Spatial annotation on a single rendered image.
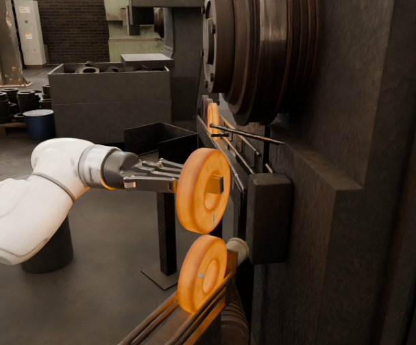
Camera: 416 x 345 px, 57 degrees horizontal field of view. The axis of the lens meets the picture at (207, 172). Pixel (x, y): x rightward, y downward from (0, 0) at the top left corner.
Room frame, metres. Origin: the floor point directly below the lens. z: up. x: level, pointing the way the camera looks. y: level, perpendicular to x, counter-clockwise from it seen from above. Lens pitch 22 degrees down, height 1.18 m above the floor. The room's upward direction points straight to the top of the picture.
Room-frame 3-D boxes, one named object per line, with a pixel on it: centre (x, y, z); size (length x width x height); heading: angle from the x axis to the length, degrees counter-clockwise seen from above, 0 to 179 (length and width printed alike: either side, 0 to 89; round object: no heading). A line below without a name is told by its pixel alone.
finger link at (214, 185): (0.63, 0.01, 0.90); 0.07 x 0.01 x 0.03; 63
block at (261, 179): (0.91, -0.16, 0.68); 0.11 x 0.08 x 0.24; 97
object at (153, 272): (1.62, 0.21, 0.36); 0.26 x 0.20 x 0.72; 42
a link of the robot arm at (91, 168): (0.74, 0.21, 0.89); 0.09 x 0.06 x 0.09; 153
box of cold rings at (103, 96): (3.78, 0.91, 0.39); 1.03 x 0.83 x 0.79; 101
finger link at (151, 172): (0.67, 0.09, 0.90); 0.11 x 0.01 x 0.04; 61
